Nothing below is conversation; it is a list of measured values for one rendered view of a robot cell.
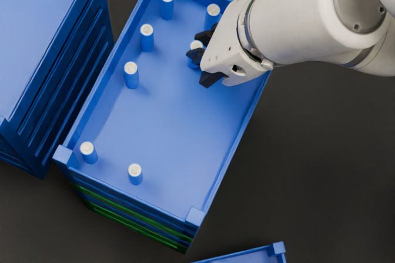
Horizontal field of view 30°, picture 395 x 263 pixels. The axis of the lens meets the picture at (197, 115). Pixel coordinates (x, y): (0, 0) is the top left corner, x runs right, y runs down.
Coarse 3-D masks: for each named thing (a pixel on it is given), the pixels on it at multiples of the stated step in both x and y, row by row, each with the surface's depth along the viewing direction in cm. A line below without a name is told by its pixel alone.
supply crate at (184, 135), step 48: (144, 0) 100; (192, 0) 105; (96, 96) 98; (144, 96) 101; (192, 96) 101; (240, 96) 101; (96, 144) 99; (144, 144) 99; (192, 144) 99; (144, 192) 97; (192, 192) 98
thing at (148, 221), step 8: (72, 184) 108; (88, 192) 108; (104, 200) 109; (120, 208) 110; (136, 216) 110; (144, 216) 107; (152, 224) 111; (160, 224) 107; (168, 232) 112; (176, 232) 107; (184, 240) 112; (192, 240) 107
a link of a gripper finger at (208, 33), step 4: (200, 32) 95; (204, 32) 94; (208, 32) 93; (212, 32) 93; (196, 36) 96; (200, 36) 95; (204, 36) 94; (208, 36) 93; (200, 40) 96; (204, 40) 95; (208, 40) 94; (204, 44) 96
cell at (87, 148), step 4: (84, 144) 92; (88, 144) 92; (92, 144) 92; (80, 148) 92; (84, 148) 92; (88, 148) 92; (92, 148) 92; (84, 152) 92; (88, 152) 92; (92, 152) 92; (84, 156) 93; (88, 156) 93; (92, 156) 94; (96, 156) 96; (88, 160) 95; (92, 160) 96; (96, 160) 98
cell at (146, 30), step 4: (144, 24) 97; (148, 24) 97; (140, 28) 97; (144, 28) 96; (148, 28) 96; (152, 28) 97; (140, 32) 96; (144, 32) 96; (148, 32) 96; (152, 32) 96; (140, 36) 98; (144, 36) 97; (148, 36) 96; (152, 36) 98; (140, 40) 99; (144, 40) 98; (148, 40) 98; (152, 40) 99; (140, 44) 101; (144, 44) 99; (148, 44) 99; (152, 44) 100; (144, 48) 101; (148, 48) 101; (152, 48) 102
